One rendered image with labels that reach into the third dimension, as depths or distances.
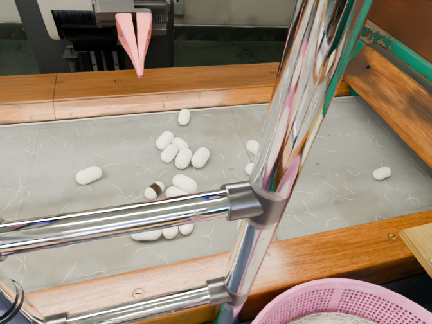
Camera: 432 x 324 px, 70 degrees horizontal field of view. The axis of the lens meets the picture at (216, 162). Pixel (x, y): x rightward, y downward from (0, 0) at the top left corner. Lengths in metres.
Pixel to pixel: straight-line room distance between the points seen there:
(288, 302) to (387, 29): 0.52
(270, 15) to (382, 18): 2.02
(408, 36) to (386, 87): 0.10
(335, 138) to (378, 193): 0.13
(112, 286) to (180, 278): 0.07
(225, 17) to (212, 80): 1.98
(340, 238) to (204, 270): 0.17
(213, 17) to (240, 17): 0.22
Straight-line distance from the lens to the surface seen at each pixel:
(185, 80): 0.62
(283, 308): 0.37
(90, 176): 0.46
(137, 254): 0.40
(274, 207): 0.16
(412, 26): 0.66
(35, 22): 1.36
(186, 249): 0.40
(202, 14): 2.56
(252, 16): 2.65
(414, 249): 0.46
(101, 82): 0.62
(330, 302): 0.41
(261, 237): 0.18
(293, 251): 0.39
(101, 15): 0.47
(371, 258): 0.43
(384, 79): 0.61
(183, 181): 0.43
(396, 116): 0.58
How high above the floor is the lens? 1.09
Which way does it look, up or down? 45 degrees down
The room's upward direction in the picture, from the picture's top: 8 degrees clockwise
